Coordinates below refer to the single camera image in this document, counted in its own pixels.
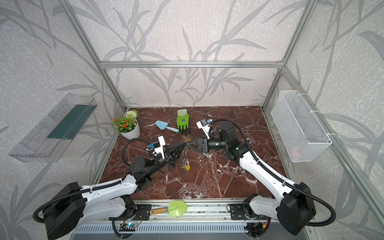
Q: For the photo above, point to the potted flower plant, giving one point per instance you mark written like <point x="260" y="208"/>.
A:
<point x="127" y="125"/>

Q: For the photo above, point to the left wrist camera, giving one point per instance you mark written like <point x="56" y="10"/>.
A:
<point x="157" y="147"/>

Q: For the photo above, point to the light blue trowel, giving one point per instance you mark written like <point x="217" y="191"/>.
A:
<point x="164" y="125"/>

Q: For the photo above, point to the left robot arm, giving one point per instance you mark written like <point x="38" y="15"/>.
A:
<point x="75" y="205"/>

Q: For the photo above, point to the white wire basket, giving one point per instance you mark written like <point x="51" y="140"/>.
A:
<point x="301" y="132"/>

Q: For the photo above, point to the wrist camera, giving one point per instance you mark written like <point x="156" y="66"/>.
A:
<point x="205" y="126"/>
<point x="157" y="147"/>

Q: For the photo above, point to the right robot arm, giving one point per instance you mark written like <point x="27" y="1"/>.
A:
<point x="293" y="205"/>

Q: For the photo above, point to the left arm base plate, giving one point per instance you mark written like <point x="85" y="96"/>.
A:
<point x="139" y="212"/>

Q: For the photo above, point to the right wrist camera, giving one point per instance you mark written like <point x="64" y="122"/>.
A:
<point x="205" y="126"/>

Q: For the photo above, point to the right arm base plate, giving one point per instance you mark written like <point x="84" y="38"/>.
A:
<point x="238" y="213"/>

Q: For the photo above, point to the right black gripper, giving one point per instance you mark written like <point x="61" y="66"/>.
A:
<point x="204" y="144"/>

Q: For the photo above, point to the clear acrylic wall shelf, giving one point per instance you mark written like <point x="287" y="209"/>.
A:
<point x="50" y="138"/>

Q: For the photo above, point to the green work glove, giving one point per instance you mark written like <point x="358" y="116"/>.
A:
<point x="183" y="121"/>

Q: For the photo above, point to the right wiring bundle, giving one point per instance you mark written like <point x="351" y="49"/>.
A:
<point x="258" y="226"/>

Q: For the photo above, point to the green shovel wooden handle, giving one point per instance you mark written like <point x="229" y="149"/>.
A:
<point x="175" y="209"/>

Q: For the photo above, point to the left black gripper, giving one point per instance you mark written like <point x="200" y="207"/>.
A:
<point x="167" y="155"/>

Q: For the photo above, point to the left circuit board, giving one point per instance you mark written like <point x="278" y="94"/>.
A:
<point x="129" y="227"/>

